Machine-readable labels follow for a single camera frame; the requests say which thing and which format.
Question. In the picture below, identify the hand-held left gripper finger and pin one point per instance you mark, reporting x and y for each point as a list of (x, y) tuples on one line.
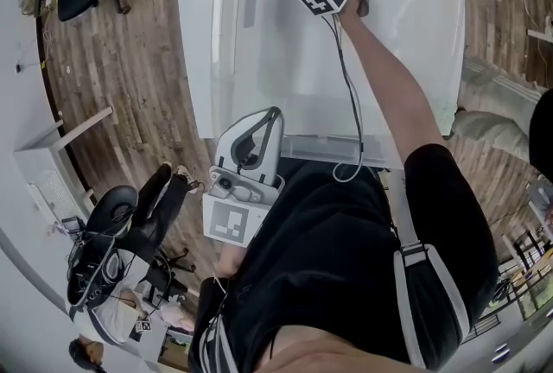
[(226, 142), (274, 155)]

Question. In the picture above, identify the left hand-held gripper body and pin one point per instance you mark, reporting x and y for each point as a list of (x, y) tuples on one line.
[(229, 220)]

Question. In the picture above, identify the clear plastic storage box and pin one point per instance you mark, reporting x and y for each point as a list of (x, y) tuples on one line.
[(281, 60)]

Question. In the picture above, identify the person's right forearm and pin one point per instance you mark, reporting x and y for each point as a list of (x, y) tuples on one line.
[(380, 73)]

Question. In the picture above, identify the person's left forearm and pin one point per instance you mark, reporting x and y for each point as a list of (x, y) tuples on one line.
[(231, 260)]

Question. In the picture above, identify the person's black shirt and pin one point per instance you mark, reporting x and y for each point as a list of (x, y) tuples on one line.
[(328, 254)]

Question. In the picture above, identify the pink cloth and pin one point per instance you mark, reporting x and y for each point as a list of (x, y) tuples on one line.
[(177, 317)]

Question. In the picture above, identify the black round seat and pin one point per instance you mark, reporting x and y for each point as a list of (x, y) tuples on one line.
[(112, 207)]

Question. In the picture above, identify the grey and black backpack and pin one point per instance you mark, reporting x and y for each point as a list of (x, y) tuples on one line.
[(108, 267)]

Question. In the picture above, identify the person's bare neck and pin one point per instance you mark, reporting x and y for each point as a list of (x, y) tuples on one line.
[(337, 354)]

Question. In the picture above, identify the white curved desk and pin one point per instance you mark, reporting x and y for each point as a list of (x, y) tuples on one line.
[(21, 103)]

